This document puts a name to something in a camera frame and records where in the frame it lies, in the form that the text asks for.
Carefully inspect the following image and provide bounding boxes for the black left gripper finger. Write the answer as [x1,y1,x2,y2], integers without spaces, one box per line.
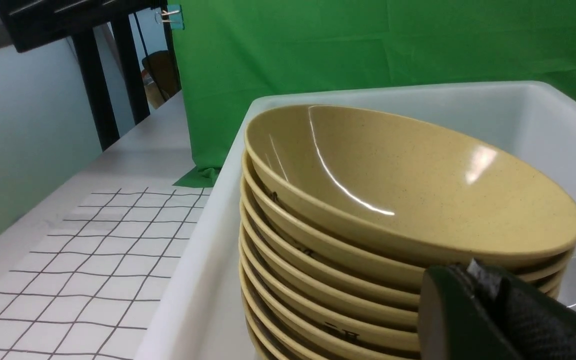
[417,259,576,360]

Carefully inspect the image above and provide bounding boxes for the yellow noodle bowl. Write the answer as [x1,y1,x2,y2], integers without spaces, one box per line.
[244,104,576,268]

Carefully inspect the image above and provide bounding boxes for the lower stacked yellow bowls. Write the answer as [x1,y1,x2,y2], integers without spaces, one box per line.
[239,152,575,360]

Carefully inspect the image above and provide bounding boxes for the large white plastic tub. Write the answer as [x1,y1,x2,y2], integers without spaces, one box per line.
[135,81,576,360]

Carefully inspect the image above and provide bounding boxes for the green backdrop cloth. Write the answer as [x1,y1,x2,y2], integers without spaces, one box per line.
[173,0,576,188]

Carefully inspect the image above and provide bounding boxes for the teal binder clip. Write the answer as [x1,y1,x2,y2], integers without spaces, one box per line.
[158,4,185,30]

